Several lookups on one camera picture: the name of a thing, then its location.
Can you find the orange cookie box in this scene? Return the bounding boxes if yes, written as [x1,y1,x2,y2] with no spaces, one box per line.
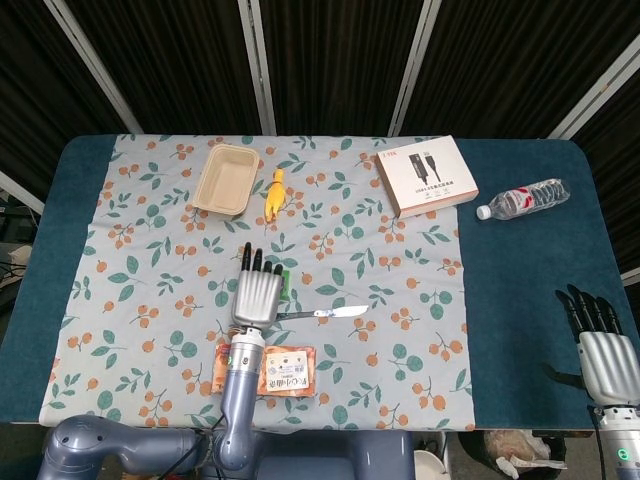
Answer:
[209,343,318,397]

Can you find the white plastic bucket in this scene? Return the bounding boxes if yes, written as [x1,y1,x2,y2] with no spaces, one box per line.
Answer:
[413,449,447,480]

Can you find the blue-grey robot torso base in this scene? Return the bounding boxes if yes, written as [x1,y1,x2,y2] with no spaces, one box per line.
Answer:
[249,427,416,480]

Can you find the yellow rubber chicken toy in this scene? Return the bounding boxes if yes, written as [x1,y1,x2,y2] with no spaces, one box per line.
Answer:
[263,168,287,223]

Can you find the beige food tray container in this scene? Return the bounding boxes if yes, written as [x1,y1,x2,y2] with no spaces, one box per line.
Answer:
[192,144,261,216]

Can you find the floral print tablecloth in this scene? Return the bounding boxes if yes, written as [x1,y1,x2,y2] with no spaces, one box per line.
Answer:
[38,132,476,432]

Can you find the metal table knife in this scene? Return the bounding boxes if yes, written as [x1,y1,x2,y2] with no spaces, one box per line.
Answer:
[275,304,370,323]

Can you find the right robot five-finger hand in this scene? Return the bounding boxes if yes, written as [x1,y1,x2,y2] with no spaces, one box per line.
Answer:
[543,283,640,406]

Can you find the white partition frame post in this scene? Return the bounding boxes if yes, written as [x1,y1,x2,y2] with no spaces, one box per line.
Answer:
[388,0,442,136]
[546,37,640,140]
[237,0,278,136]
[43,0,144,135]
[0,171,47,217]

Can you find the dark blue table cover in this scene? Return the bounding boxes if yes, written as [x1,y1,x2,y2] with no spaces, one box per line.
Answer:
[0,133,640,431]

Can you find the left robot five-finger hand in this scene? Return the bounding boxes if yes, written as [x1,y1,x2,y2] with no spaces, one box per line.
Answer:
[230,242,286,331]

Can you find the white cable product box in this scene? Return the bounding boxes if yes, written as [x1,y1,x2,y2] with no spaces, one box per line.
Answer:
[375,134,480,219]

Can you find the clear plastic water bottle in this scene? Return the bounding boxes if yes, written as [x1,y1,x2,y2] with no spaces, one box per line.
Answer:
[475,177,572,221]

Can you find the black trash bag bin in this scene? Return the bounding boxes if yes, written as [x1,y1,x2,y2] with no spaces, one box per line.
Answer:
[458,429,569,480]

